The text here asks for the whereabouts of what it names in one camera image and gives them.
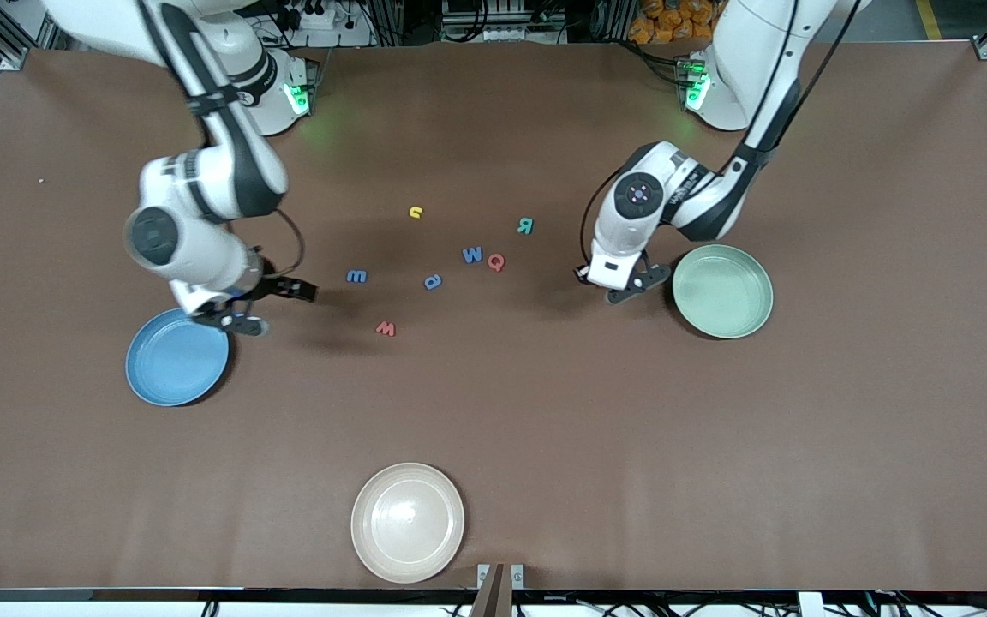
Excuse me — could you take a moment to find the blue round plate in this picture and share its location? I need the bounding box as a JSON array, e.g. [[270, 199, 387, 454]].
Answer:
[[125, 308, 230, 407]]

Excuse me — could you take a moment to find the green round plate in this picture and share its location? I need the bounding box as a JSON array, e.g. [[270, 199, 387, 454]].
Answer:
[[672, 244, 775, 339]]

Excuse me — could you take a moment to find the pile of orange objects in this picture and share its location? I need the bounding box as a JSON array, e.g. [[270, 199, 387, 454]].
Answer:
[[629, 0, 730, 45]]

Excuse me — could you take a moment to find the beige round plate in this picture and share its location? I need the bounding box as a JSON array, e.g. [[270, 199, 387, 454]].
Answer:
[[350, 463, 466, 585]]

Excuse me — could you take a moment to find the white power strip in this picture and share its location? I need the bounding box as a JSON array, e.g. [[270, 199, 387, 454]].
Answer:
[[279, 0, 374, 48]]

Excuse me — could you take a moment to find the grey equipment box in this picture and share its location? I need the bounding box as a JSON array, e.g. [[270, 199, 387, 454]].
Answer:
[[440, 0, 571, 44]]

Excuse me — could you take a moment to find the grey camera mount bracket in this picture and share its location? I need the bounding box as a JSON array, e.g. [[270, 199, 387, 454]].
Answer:
[[470, 563, 526, 617]]

